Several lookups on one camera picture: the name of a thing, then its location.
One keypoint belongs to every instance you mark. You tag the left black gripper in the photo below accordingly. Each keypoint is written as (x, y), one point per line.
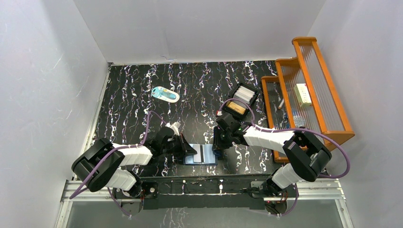
(181, 145)

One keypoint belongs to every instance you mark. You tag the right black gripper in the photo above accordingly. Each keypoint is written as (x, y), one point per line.
(217, 144)

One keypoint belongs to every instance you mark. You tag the white striped credit card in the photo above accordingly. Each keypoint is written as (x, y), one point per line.
(198, 157)

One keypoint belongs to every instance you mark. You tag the blue leather card holder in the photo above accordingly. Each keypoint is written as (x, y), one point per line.
(211, 155)

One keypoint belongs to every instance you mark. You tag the black card box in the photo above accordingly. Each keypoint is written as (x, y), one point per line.
(246, 105)

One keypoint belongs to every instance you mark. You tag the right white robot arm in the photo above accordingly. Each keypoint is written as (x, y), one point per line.
(307, 155)

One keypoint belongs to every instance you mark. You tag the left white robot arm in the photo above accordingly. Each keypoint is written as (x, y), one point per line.
(100, 165)

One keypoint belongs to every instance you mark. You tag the gold cards in box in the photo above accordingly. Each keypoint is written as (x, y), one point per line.
(237, 107)

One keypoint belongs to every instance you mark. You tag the white cards stack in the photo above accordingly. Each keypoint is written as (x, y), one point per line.
(245, 94)

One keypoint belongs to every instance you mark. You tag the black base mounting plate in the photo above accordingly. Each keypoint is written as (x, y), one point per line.
(219, 191)

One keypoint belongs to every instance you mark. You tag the teal oval blister pack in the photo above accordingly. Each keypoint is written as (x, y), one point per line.
(165, 94)

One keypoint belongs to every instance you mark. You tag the small stick on rack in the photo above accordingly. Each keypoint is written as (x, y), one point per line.
(281, 104)

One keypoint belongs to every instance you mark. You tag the blue items on rack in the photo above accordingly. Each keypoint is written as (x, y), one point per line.
(299, 121)

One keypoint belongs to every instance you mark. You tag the orange wooden tiered rack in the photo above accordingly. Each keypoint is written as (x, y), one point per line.
(327, 114)

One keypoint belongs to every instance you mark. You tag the white box on rack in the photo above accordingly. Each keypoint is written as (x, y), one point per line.
(302, 94)

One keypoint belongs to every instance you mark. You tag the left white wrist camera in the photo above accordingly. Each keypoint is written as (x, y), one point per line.
(174, 126)

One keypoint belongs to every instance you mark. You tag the aluminium frame rail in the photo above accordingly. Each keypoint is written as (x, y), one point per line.
(323, 189)

